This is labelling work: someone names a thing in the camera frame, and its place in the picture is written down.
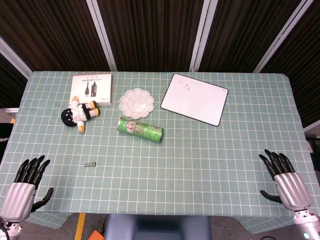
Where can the small metal bolt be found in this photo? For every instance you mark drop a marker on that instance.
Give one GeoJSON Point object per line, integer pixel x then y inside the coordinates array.
{"type": "Point", "coordinates": [90, 164]}

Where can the yellow floor tape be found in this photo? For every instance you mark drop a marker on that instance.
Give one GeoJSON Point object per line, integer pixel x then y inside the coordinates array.
{"type": "Point", "coordinates": [80, 226]}

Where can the green cylindrical chip can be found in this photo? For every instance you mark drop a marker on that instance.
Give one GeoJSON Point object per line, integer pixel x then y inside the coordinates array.
{"type": "Point", "coordinates": [140, 129]}

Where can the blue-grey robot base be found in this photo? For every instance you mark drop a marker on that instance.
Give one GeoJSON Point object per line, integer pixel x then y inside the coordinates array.
{"type": "Point", "coordinates": [157, 227]}

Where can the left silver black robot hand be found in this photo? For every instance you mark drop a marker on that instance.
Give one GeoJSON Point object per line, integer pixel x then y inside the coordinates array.
{"type": "Point", "coordinates": [17, 197]}

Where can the dark slatted partition panel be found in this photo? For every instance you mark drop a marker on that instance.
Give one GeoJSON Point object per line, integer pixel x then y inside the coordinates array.
{"type": "Point", "coordinates": [152, 32]}
{"type": "Point", "coordinates": [50, 32]}
{"type": "Point", "coordinates": [250, 32]}
{"type": "Point", "coordinates": [10, 82]}
{"type": "Point", "coordinates": [300, 62]}

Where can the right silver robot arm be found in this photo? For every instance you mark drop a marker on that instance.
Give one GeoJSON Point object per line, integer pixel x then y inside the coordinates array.
{"type": "Point", "coordinates": [306, 223]}

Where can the orange box on floor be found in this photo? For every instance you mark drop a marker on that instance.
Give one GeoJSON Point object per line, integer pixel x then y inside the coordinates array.
{"type": "Point", "coordinates": [96, 235]}

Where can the green checkered tablecloth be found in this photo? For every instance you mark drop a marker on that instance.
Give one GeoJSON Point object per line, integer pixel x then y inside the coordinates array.
{"type": "Point", "coordinates": [160, 162]}

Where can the white flower-shaped paint palette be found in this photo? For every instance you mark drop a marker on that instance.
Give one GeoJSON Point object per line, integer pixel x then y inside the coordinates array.
{"type": "Point", "coordinates": [136, 103]}

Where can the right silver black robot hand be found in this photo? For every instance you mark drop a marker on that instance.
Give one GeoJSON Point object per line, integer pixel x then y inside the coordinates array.
{"type": "Point", "coordinates": [292, 188]}

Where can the black and white plush doll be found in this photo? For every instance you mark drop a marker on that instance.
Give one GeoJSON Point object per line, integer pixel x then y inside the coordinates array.
{"type": "Point", "coordinates": [78, 113]}

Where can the white board with black rim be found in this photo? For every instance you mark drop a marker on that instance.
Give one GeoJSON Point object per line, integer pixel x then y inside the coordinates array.
{"type": "Point", "coordinates": [195, 98]}

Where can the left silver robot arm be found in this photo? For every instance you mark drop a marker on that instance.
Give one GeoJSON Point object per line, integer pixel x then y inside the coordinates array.
{"type": "Point", "coordinates": [10, 228]}

